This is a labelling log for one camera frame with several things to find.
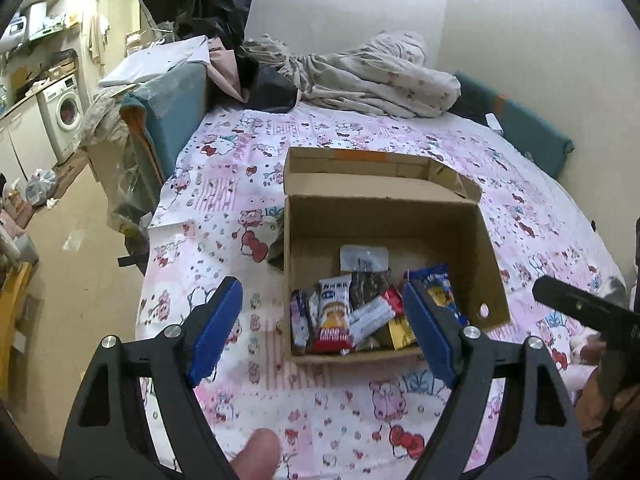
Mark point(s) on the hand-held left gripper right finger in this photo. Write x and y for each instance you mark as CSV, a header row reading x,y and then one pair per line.
x,y
430,330

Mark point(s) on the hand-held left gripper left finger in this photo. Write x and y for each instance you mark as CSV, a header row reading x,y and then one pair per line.
x,y
215,330

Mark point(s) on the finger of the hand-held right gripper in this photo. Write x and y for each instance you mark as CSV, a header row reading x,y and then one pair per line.
x,y
565,300

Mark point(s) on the small red snack packet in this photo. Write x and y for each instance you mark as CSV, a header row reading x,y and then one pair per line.
x,y
394,300

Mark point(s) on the white wrapper snack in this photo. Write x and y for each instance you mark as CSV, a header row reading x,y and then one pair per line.
x,y
370,317

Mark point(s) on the small blue snack packet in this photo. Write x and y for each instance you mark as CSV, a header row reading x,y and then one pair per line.
x,y
300,320

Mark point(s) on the clear dark cookie packet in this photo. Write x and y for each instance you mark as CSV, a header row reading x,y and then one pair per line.
x,y
365,260

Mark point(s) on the red white snack packet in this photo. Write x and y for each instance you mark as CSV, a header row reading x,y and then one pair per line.
x,y
332,317

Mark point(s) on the brown cardboard box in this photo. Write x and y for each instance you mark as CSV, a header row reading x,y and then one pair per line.
x,y
380,215

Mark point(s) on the person's right hand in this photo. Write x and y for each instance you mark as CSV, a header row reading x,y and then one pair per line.
x,y
592,351

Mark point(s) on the person's left hand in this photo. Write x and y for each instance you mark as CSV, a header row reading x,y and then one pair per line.
x,y
257,455

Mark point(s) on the grey white cat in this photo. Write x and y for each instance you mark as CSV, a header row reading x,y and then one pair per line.
x,y
612,287

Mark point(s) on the pink printed bed sheet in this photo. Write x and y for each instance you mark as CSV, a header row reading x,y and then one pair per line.
x,y
350,410

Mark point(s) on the long teal cushion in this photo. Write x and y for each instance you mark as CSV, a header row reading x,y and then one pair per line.
x,y
520,120

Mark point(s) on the small white item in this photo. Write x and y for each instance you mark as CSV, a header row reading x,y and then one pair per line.
x,y
494,122

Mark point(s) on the tied plastic bag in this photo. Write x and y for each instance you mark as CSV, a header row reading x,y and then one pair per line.
x,y
40,187

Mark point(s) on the clear plastic wrap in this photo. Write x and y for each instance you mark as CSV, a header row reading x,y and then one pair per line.
x,y
107,120

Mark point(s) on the dark cloth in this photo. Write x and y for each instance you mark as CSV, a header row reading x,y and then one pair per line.
x,y
270,90

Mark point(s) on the crumpled beige printed blanket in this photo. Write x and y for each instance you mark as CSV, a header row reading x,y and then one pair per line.
x,y
380,75

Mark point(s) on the pink cloth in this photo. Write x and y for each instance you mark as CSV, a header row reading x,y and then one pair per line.
x,y
225,70

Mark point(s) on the white washing machine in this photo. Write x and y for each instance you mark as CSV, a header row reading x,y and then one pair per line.
x,y
62,110

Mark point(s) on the white cabinet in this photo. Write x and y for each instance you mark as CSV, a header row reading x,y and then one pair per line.
x,y
25,135

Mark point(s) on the white plastic bag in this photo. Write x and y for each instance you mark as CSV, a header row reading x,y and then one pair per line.
x,y
150,62

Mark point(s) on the hanging cream towel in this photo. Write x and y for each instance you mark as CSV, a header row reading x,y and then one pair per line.
x,y
97,35

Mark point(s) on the white paper roll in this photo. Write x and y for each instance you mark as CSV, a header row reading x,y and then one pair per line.
x,y
36,17

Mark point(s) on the yellow frame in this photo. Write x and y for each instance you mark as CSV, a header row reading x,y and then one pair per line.
x,y
15,320

